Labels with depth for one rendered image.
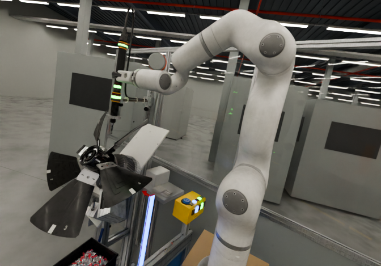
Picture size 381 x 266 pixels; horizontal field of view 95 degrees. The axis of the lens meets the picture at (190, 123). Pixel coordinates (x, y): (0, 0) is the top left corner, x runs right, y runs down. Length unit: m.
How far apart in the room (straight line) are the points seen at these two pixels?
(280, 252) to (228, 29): 1.27
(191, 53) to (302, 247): 1.21
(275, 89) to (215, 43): 0.23
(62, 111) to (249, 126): 3.62
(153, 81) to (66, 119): 3.24
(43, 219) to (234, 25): 1.08
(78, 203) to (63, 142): 2.95
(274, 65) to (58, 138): 3.85
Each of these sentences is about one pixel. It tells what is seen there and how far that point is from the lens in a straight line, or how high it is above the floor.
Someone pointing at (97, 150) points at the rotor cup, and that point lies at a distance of 1.05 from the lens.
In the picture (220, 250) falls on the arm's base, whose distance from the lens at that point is 0.68.
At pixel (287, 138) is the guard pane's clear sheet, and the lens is 1.22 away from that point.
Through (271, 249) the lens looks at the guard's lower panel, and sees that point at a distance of 1.45.
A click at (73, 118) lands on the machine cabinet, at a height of 0.94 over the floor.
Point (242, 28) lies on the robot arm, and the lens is 0.57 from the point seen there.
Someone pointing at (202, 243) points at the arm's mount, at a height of 1.00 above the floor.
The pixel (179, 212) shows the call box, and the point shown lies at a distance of 1.01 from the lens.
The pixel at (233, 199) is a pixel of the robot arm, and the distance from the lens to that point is 0.50.
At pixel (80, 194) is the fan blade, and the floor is 1.05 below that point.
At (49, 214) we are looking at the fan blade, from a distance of 1.08.
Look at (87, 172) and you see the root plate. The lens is 1.09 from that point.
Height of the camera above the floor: 1.59
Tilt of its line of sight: 7 degrees down
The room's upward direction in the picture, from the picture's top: 10 degrees clockwise
